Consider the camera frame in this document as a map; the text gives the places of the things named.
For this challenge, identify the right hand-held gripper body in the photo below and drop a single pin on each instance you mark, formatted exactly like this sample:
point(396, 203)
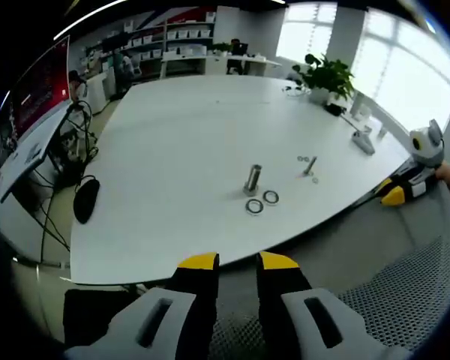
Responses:
point(427, 144)

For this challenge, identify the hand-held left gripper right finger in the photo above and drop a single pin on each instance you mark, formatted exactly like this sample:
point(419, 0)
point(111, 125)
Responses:
point(285, 296)

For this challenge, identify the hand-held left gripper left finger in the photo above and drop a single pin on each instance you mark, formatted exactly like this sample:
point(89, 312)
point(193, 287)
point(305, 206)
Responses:
point(187, 300)

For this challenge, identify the large metal washer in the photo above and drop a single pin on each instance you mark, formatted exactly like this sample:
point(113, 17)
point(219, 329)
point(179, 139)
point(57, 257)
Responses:
point(270, 198)
point(254, 207)

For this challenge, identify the large metal threaded stud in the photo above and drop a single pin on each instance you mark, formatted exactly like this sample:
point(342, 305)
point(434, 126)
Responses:
point(253, 180)

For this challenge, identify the white power strip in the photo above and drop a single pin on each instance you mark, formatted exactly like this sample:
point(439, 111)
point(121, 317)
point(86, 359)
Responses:
point(363, 140)

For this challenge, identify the small metal bolt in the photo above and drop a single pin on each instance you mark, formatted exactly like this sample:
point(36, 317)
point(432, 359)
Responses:
point(310, 165)

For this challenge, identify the small black device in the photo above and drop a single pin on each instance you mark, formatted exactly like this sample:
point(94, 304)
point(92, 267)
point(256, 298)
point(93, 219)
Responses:
point(335, 108)

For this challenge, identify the grey mesh chair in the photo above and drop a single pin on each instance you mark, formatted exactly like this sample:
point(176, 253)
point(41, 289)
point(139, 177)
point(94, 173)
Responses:
point(397, 292)

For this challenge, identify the green potted plant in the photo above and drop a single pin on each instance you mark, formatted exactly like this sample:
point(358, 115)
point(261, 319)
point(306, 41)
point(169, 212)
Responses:
point(328, 75)

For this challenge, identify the black computer mouse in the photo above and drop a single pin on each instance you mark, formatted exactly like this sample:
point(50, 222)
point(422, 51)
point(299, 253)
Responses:
point(86, 200)

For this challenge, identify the white office desk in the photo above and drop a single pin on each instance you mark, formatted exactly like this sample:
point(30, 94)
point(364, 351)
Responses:
point(217, 60)

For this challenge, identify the grey side desk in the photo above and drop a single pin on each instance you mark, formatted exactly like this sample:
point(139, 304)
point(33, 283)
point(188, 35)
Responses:
point(33, 150)

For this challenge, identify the red display screen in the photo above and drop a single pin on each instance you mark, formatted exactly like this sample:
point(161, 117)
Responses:
point(37, 90)

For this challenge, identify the shelf of white bins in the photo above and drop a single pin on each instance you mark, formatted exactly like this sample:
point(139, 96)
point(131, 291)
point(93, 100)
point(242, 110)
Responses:
point(172, 37)

